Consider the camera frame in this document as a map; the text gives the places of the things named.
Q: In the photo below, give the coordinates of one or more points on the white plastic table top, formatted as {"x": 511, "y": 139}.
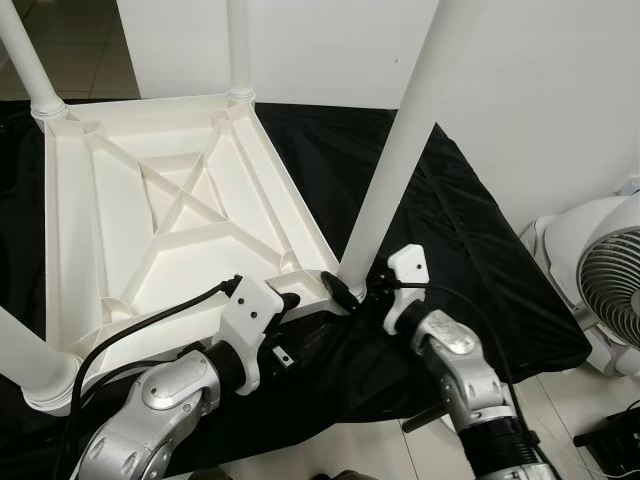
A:
{"x": 100, "y": 250}

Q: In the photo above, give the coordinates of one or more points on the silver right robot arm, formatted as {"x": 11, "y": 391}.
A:
{"x": 460, "y": 360}

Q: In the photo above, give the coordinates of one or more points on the black tablecloth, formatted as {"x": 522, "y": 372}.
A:
{"x": 480, "y": 300}

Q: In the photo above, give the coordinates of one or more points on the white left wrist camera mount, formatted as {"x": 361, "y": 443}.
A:
{"x": 250, "y": 310}

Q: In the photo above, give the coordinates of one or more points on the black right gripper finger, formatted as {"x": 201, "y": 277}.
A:
{"x": 342, "y": 289}

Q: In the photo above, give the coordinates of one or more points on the grey robot foot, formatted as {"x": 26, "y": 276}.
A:
{"x": 208, "y": 475}
{"x": 345, "y": 475}

